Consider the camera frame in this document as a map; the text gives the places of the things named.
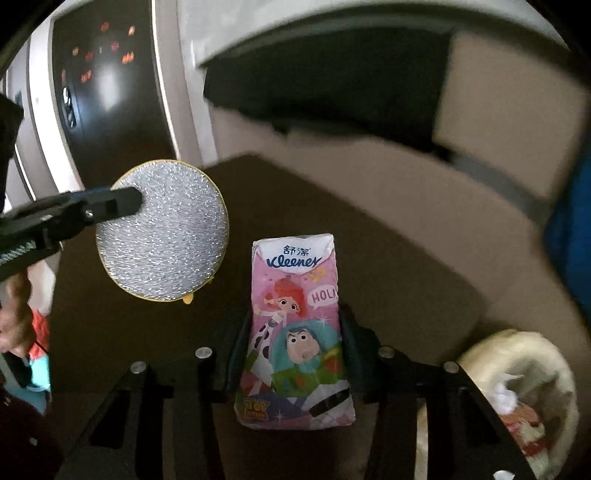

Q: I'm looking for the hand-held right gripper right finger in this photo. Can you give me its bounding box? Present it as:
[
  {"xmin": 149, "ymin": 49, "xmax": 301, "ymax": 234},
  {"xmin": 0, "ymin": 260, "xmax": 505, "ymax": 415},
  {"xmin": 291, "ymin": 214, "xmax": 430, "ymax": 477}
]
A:
[{"xmin": 339, "ymin": 307, "xmax": 539, "ymax": 480}]

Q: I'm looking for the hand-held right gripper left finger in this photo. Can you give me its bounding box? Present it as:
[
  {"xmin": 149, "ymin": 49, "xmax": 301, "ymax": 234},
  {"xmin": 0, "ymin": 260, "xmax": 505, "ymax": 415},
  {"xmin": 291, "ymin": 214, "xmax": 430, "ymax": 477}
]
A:
[{"xmin": 60, "ymin": 314, "xmax": 254, "ymax": 480}]

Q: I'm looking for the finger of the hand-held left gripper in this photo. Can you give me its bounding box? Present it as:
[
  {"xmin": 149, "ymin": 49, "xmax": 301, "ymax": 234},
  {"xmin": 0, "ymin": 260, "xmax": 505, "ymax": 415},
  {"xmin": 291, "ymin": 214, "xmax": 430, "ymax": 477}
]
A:
[{"xmin": 2, "ymin": 185, "xmax": 143, "ymax": 252}]

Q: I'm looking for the silver glitter round pad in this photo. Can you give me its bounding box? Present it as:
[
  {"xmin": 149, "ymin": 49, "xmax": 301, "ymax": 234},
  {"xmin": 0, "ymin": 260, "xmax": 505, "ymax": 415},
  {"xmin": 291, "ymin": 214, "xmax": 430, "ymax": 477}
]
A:
[{"xmin": 95, "ymin": 159, "xmax": 230, "ymax": 305}]

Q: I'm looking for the pink cartoon tissue pack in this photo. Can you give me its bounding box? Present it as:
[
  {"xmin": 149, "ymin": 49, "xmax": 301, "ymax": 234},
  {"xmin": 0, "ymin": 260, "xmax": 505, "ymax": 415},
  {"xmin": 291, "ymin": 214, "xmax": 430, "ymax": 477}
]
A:
[{"xmin": 235, "ymin": 233, "xmax": 357, "ymax": 428}]

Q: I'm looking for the small white plastic wrapper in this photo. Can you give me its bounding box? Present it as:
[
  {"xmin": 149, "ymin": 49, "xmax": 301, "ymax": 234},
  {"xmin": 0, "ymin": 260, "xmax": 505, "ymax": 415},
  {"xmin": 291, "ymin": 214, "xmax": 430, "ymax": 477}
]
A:
[{"xmin": 489, "ymin": 369, "xmax": 527, "ymax": 411}]

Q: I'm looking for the person's left hand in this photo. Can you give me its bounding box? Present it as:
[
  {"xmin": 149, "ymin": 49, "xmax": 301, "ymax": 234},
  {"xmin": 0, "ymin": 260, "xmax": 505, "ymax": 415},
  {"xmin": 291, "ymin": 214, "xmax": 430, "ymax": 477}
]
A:
[{"xmin": 0, "ymin": 272, "xmax": 35, "ymax": 358}]

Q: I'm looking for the red object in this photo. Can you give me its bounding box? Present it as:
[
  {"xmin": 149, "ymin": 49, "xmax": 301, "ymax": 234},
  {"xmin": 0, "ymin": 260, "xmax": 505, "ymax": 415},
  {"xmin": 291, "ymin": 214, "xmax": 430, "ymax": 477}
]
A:
[{"xmin": 28, "ymin": 309, "xmax": 51, "ymax": 361}]

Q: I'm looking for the group of red fridge magnets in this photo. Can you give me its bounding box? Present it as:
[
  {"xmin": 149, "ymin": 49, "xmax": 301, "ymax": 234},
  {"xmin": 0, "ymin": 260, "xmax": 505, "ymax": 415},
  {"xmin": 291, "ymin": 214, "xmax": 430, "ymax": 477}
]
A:
[{"xmin": 69, "ymin": 23, "xmax": 137, "ymax": 84}]

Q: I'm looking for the blue towel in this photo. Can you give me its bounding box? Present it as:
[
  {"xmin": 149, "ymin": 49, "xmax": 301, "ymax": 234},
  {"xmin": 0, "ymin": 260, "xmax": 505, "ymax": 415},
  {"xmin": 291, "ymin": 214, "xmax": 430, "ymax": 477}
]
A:
[{"xmin": 544, "ymin": 152, "xmax": 591, "ymax": 301}]

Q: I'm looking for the black cloth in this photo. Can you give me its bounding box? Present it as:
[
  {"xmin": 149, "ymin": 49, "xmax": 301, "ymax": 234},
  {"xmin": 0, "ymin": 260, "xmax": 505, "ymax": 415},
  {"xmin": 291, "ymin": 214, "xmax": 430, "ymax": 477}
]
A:
[{"xmin": 203, "ymin": 21, "xmax": 455, "ymax": 148}]

